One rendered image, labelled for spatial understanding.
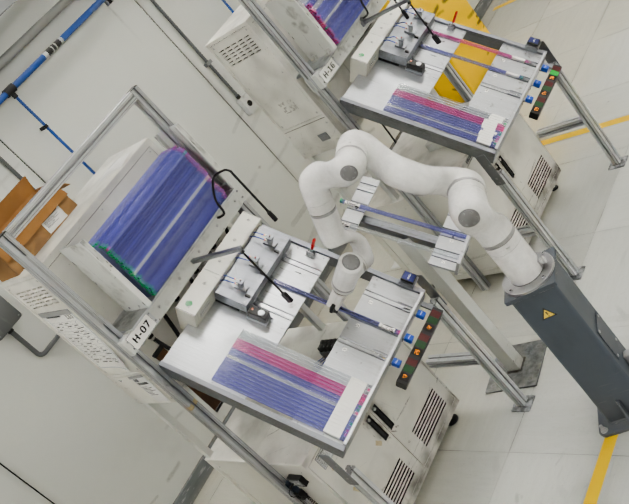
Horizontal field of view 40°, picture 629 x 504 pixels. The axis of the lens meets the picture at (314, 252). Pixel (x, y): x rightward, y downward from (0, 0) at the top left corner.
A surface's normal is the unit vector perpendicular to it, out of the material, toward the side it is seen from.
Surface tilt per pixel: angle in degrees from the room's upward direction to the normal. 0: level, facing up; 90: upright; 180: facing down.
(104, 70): 90
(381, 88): 44
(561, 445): 0
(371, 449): 90
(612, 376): 90
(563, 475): 0
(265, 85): 90
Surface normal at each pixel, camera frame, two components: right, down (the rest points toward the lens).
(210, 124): 0.64, -0.15
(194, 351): 0.00, -0.58
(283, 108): -0.45, 0.72
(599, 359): -0.19, 0.62
